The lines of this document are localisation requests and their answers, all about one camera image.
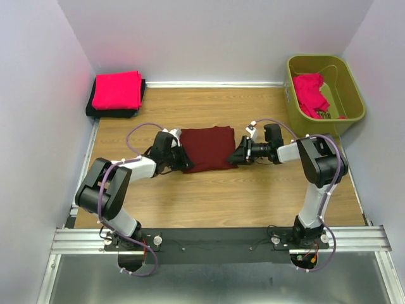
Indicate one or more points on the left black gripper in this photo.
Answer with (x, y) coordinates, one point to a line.
(184, 160)

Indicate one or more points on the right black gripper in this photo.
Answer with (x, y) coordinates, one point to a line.
(242, 155)

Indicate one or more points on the maroon t shirt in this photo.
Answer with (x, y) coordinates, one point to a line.
(209, 148)

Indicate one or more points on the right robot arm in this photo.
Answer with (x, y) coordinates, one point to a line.
(322, 163)

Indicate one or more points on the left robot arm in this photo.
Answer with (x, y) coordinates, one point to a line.
(104, 188)

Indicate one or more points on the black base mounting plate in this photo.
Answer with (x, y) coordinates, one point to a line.
(215, 246)

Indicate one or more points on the pink t shirt in bin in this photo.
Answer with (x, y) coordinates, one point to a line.
(314, 97)

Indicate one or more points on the folded pink t shirt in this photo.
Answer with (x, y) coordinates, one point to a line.
(118, 91)

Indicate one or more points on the olive green plastic bin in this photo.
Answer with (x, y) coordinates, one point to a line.
(349, 108)

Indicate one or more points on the folded black t shirt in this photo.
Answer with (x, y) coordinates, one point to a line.
(90, 111)

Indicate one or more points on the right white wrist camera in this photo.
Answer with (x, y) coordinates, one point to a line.
(252, 130)

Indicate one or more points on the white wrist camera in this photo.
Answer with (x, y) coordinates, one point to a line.
(252, 130)
(175, 136)

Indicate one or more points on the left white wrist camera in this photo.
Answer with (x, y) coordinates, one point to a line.
(175, 136)

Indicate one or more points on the aluminium frame rail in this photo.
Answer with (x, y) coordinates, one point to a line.
(203, 84)

